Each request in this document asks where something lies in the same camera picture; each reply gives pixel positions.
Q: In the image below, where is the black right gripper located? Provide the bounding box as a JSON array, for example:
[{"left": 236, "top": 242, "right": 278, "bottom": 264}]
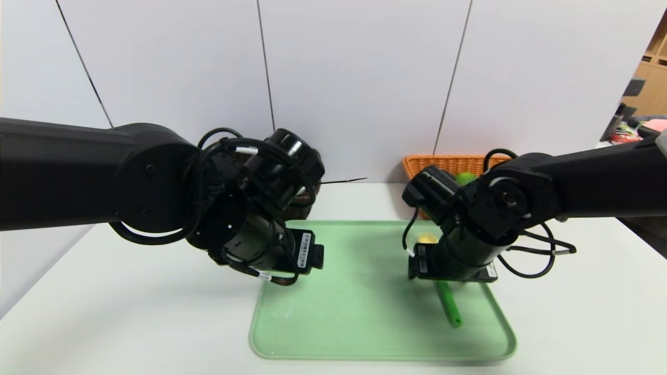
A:
[{"left": 408, "top": 227, "right": 510, "bottom": 283}]

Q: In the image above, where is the yellow pasta spoon green handle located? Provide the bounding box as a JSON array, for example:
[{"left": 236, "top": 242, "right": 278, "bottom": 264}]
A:
[{"left": 417, "top": 233, "right": 463, "bottom": 329}]

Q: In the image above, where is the orange wicker basket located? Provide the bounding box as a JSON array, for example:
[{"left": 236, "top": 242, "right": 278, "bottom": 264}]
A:
[{"left": 402, "top": 154, "right": 514, "bottom": 219}]

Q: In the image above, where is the dark brown wicker basket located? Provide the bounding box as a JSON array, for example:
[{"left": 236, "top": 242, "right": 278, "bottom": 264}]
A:
[{"left": 229, "top": 148, "right": 319, "bottom": 220}]

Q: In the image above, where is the light green plastic tray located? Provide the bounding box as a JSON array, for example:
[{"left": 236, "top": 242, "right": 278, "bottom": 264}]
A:
[{"left": 249, "top": 220, "right": 517, "bottom": 361}]

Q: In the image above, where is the wooden shelf unit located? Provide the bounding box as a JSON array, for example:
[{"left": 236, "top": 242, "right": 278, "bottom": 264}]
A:
[{"left": 620, "top": 21, "right": 667, "bottom": 118}]

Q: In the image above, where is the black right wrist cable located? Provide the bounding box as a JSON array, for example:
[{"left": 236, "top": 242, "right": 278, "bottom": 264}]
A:
[{"left": 482, "top": 148, "right": 577, "bottom": 279}]

